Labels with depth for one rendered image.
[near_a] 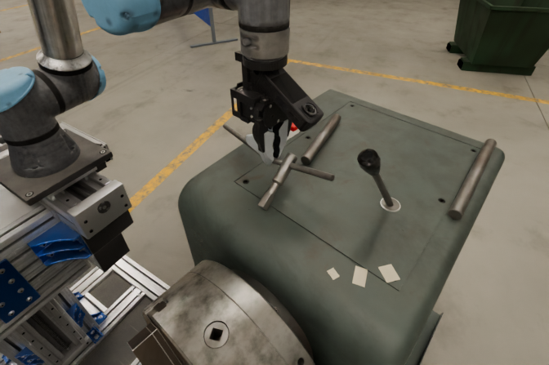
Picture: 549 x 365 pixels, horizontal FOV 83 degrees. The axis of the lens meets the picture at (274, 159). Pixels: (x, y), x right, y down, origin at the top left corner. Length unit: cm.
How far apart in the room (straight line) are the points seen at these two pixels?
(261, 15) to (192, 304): 42
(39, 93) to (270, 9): 61
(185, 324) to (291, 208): 25
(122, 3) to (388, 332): 50
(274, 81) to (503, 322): 192
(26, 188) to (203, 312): 59
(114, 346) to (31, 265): 75
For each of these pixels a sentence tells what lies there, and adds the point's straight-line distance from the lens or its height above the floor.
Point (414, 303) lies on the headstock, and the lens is 51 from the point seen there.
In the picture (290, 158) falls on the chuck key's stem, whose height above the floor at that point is 132.
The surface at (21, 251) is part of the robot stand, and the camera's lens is 102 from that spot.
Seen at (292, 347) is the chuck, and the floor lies 121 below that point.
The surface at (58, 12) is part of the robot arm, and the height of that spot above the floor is 151.
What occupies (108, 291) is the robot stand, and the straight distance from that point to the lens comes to 185.
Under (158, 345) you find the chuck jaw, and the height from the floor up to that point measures 118.
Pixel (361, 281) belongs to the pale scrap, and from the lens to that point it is 50.
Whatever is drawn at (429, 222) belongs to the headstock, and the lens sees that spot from 61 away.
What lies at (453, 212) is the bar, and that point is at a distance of 62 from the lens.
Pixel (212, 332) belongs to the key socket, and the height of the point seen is 123.
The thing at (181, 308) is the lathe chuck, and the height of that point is 123.
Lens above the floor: 168
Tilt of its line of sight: 39 degrees down
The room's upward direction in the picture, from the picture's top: straight up
